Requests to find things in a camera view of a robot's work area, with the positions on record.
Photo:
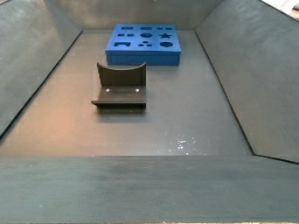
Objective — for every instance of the black curved fixture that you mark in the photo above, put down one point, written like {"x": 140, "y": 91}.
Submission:
{"x": 122, "y": 86}

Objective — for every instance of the blue foam shape board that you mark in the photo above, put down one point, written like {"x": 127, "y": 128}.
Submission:
{"x": 145, "y": 43}

